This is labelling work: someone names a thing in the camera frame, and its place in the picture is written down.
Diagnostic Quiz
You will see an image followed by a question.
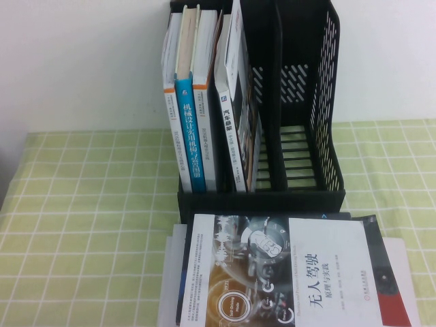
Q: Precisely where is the white self-driving book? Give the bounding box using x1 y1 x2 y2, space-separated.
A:
175 213 384 327

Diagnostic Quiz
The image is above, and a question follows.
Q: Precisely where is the blue spine book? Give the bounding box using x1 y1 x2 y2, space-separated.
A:
174 3 208 193
213 13 248 192

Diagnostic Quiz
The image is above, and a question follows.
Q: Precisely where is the plain white book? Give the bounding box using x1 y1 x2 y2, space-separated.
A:
166 236 408 327

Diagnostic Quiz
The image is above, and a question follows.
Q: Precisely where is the white book orange band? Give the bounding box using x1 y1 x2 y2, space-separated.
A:
160 12 193 192
190 9 219 191

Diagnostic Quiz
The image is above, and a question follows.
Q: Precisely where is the black perforated book holder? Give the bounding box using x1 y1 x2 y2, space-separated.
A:
169 0 347 219

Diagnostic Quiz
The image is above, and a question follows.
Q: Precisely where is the red and black book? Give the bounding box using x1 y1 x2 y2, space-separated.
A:
350 214 412 327

